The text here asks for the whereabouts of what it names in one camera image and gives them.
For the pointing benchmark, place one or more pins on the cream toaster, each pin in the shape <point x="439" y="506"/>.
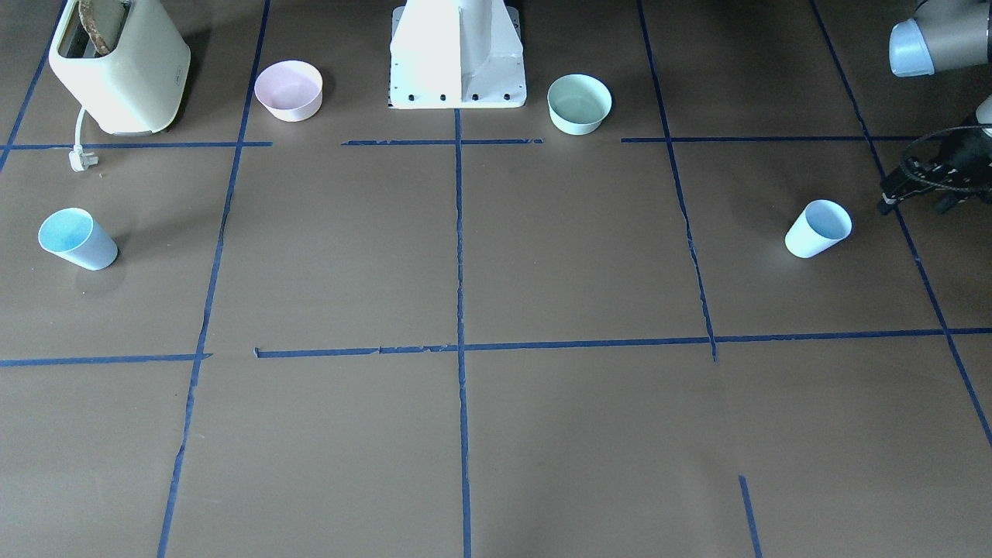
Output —
<point x="137" y="87"/>

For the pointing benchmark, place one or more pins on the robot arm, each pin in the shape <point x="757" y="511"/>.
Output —
<point x="943" y="36"/>

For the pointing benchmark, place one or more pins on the white power plug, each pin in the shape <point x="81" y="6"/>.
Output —
<point x="81" y="160"/>

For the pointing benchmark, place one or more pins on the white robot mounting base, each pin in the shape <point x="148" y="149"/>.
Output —
<point x="456" y="55"/>

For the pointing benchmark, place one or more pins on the light blue cup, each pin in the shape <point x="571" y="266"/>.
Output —
<point x="74" y="235"/>
<point x="821" y="225"/>

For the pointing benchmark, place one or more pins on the pink bowl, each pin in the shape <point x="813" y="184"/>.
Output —
<point x="292" y="90"/>

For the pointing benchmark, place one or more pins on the green bowl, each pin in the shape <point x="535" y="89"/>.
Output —
<point x="578" y="104"/>

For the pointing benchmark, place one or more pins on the toast slice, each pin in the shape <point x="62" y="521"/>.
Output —
<point x="103" y="22"/>

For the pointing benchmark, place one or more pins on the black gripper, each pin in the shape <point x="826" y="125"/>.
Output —
<point x="963" y="160"/>

